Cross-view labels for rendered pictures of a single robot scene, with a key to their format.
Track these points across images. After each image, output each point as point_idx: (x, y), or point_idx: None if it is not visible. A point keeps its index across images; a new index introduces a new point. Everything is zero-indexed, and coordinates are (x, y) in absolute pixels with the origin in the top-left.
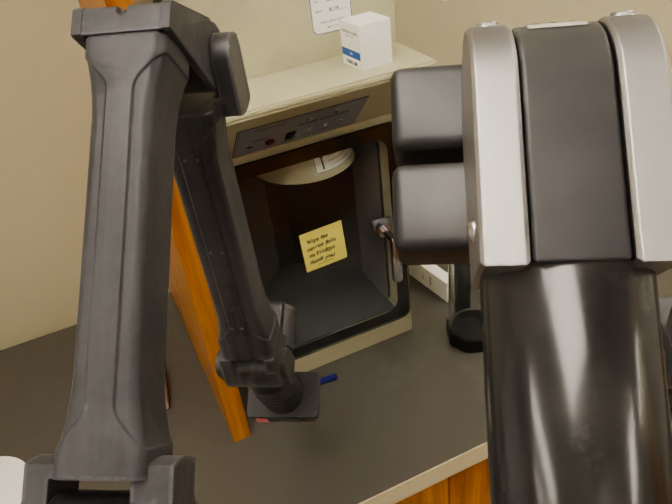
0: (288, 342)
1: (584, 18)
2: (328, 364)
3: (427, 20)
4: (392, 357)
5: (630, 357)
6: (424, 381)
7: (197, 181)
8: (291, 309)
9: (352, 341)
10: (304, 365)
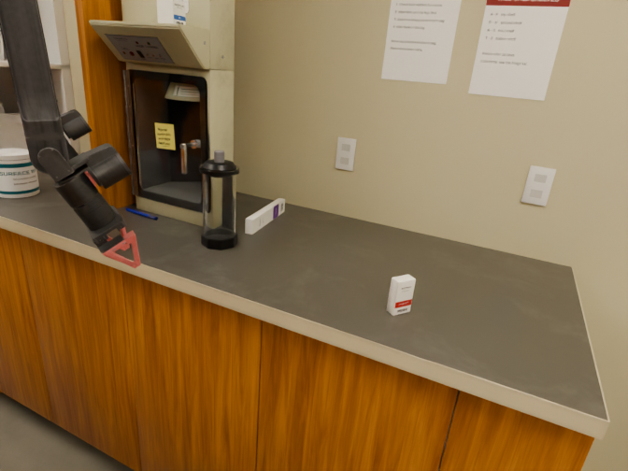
0: (65, 127)
1: (507, 134)
2: (165, 217)
3: (367, 88)
4: (182, 228)
5: None
6: (168, 237)
7: None
8: (81, 120)
9: (178, 211)
10: (155, 208)
